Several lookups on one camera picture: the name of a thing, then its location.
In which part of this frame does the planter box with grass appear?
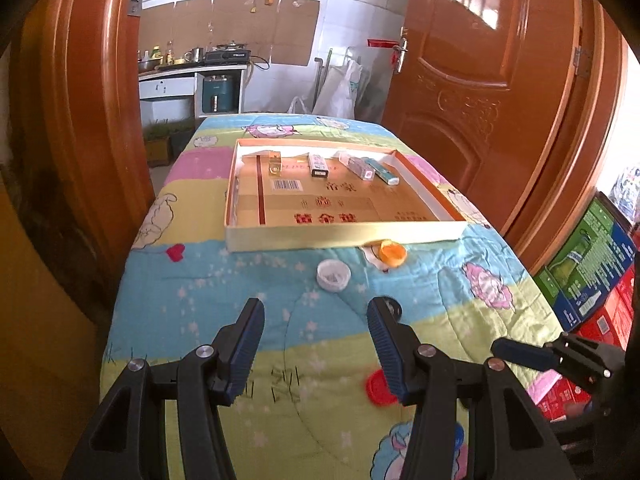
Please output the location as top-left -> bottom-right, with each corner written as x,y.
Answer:
142,119 -> 196,166

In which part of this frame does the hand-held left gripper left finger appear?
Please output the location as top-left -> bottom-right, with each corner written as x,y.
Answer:
62,297 -> 266,480

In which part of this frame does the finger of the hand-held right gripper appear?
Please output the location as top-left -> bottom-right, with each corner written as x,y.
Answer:
491,332 -> 626,396

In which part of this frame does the black gas stove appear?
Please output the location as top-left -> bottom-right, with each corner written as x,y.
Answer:
205,46 -> 250,64

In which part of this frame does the white woven sack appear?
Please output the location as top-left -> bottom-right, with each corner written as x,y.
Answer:
312,57 -> 363,118

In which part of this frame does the cardboard wall panel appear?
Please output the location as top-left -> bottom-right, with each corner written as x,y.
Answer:
140,0 -> 321,67

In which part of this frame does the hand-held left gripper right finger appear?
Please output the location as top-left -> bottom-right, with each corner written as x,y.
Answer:
366,296 -> 563,480

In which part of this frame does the red printed carton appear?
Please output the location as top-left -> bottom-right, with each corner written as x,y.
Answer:
530,265 -> 640,421

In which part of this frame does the white bottle cap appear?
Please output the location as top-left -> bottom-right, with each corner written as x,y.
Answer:
316,260 -> 352,292

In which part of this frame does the metal pipe handle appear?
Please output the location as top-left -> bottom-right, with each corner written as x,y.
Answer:
314,49 -> 333,101

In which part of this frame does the metal door handle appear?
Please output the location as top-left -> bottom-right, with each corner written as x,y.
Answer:
392,37 -> 410,73

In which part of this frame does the shallow cardboard box tray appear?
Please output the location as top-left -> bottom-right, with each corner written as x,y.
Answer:
223,139 -> 468,253

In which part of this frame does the plain wooden door leaf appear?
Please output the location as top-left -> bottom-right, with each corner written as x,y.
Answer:
0,35 -> 108,461

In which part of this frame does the pink clear slim box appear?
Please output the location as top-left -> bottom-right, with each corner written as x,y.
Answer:
339,151 -> 376,181

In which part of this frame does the teal slim box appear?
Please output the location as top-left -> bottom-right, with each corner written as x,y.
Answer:
364,157 -> 400,185

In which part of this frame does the white kitchen counter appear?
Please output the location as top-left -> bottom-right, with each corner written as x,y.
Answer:
138,62 -> 248,118

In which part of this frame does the red bottle cap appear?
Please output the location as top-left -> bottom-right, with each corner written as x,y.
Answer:
366,367 -> 401,407

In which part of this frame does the carved wooden door leaf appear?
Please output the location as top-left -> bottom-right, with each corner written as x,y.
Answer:
382,0 -> 583,241

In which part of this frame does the yellow-orange bottle cap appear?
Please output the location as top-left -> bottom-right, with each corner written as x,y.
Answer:
379,241 -> 407,267

